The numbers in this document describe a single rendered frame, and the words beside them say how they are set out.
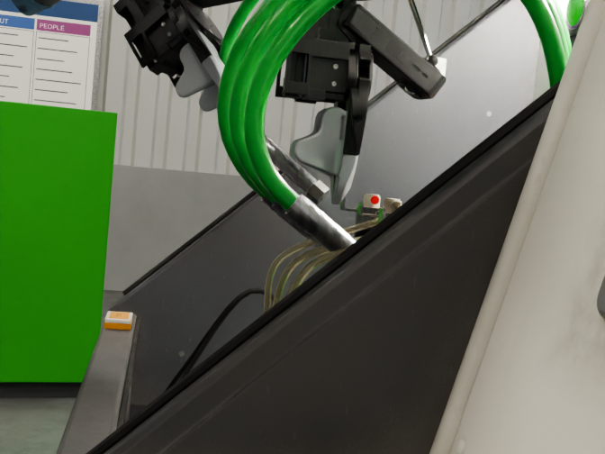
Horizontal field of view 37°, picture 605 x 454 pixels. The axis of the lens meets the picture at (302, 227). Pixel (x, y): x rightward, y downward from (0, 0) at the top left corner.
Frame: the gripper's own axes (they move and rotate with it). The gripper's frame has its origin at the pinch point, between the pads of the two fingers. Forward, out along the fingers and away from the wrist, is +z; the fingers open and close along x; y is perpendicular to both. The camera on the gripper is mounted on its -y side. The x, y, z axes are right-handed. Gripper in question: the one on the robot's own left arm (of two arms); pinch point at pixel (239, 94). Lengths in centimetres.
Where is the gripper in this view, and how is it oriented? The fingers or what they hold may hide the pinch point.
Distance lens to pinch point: 99.2
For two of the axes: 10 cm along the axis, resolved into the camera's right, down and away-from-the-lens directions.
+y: -7.7, 5.9, 2.4
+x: -4.3, -2.0, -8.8
